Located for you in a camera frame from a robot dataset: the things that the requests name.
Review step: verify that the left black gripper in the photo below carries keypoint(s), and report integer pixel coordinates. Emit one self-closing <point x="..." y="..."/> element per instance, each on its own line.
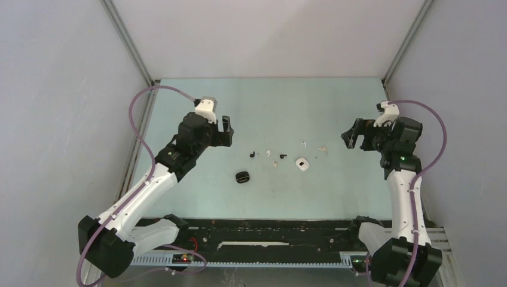
<point x="222" y="138"/>

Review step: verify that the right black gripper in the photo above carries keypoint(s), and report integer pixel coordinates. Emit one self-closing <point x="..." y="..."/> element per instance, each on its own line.
<point x="350" y="137"/>

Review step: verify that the white earbud charging case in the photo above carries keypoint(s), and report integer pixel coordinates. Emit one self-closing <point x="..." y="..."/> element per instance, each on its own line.
<point x="302" y="164"/>

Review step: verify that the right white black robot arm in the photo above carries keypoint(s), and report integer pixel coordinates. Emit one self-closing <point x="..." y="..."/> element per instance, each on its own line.
<point x="405" y="256"/>

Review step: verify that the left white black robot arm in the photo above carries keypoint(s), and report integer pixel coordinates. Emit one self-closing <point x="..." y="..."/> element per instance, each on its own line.
<point x="113" y="239"/>

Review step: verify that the black earbud charging case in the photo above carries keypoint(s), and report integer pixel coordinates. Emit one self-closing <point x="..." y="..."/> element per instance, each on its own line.
<point x="242" y="177"/>

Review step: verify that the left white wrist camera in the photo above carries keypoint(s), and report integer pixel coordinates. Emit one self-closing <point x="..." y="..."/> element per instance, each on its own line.
<point x="206" y="107"/>

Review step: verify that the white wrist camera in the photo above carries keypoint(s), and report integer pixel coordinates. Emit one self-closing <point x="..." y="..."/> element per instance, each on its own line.
<point x="206" y="107"/>
<point x="388" y="114"/>

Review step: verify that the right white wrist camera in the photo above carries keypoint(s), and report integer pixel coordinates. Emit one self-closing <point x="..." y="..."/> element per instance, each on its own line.
<point x="388" y="114"/>

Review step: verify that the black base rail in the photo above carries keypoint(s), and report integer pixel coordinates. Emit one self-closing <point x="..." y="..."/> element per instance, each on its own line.
<point x="284" y="241"/>

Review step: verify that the grey cable duct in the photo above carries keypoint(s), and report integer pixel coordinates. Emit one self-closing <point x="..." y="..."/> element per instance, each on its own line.
<point x="160" y="259"/>

